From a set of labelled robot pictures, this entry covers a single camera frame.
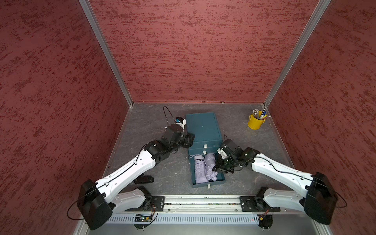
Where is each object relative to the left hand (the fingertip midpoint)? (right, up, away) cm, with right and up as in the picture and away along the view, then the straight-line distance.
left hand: (189, 139), depth 77 cm
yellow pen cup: (+47, +7, +26) cm, 54 cm away
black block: (-27, -24, +6) cm, 37 cm away
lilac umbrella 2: (+12, -13, +5) cm, 19 cm away
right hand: (+13, -18, 0) cm, 22 cm away
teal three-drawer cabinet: (+9, +1, -4) cm, 10 cm away
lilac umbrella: (+6, -20, +2) cm, 21 cm away
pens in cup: (+50, +13, +24) cm, 57 cm away
